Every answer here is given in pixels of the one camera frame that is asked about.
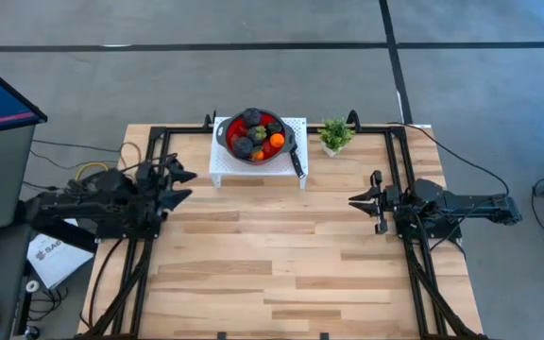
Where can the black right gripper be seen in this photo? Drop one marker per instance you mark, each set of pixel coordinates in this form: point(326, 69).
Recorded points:
point(390, 203)

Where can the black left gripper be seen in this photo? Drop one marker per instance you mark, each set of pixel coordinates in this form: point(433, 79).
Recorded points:
point(156, 189)

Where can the dark purple crinkled fruit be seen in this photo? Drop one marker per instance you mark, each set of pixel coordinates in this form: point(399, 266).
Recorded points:
point(243, 146)
point(252, 116)

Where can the orange tangerine with green leaves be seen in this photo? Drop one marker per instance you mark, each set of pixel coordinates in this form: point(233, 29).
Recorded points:
point(258, 156)

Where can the plain small orange fruit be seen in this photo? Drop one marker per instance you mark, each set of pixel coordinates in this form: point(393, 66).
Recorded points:
point(277, 140)

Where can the dark smooth avocado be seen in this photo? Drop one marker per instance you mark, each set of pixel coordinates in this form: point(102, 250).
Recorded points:
point(274, 127)

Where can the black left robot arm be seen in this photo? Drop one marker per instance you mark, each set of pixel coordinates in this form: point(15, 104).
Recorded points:
point(88, 208)

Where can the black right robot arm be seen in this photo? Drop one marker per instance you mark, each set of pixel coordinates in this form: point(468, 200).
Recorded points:
point(465, 205)

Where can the small green potted plant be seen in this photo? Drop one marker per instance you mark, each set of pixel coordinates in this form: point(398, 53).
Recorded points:
point(335, 134)

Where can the white printed booklet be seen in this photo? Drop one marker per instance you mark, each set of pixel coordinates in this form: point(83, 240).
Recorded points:
point(59, 262)

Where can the white tape roll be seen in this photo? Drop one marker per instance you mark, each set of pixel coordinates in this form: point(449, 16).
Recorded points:
point(32, 282)

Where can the grey side desk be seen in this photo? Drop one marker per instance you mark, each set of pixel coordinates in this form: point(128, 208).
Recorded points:
point(7, 293)

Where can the black round knob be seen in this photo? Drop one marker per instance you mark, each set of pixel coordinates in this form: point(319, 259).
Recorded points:
point(31, 332)

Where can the black aluminium rig frame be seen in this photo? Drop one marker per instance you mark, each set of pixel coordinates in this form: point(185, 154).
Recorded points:
point(182, 128)

